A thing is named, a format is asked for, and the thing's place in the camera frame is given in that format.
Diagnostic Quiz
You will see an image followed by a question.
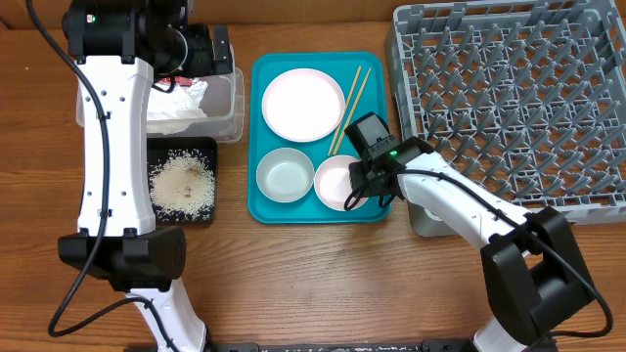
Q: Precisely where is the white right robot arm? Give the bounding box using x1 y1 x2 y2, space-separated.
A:
350 136 601 351

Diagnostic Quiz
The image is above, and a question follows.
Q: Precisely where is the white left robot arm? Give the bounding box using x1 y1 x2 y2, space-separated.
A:
58 1 232 351

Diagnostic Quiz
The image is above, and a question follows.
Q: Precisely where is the grey-green bowl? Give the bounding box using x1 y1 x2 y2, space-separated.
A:
255 148 315 203

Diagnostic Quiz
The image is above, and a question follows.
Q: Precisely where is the white rice pile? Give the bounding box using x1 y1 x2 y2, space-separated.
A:
148 149 216 223

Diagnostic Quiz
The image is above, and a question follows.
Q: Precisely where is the teal plastic tray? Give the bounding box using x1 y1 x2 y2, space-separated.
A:
247 52 389 224

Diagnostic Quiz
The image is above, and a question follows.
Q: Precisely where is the grey dishwasher rack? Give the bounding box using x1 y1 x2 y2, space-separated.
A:
385 0 625 225

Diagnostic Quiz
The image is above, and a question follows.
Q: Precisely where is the red snack wrapper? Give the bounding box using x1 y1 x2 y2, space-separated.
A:
159 76 196 87

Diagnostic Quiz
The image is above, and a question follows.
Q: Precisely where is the white napkin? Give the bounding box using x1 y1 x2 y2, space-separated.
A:
147 79 207 135

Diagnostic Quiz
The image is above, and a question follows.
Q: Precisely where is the right wooden chopstick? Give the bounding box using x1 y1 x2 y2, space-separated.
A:
332 67 372 155

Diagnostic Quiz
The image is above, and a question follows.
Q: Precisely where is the clear plastic bin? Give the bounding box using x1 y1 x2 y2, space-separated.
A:
76 56 245 146

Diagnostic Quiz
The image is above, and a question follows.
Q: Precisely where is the pink round plate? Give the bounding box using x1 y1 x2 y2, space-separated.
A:
261 68 345 143

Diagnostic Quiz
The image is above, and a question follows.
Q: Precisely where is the black plastic tray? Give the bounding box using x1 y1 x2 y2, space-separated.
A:
147 137 217 224

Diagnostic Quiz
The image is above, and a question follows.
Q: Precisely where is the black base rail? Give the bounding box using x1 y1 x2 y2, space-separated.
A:
124 339 559 352

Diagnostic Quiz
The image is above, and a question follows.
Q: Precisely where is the pink small bowl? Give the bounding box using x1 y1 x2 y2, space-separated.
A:
314 155 359 211

